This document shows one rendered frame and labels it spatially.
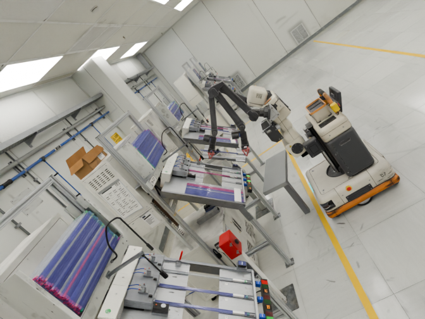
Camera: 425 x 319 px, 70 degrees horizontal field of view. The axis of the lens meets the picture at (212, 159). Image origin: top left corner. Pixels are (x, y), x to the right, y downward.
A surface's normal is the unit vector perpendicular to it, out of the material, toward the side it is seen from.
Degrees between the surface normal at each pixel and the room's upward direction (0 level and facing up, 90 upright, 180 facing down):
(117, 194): 89
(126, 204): 93
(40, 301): 90
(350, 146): 90
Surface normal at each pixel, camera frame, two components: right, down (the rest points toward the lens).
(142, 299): 0.15, -0.91
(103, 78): -0.04, 0.39
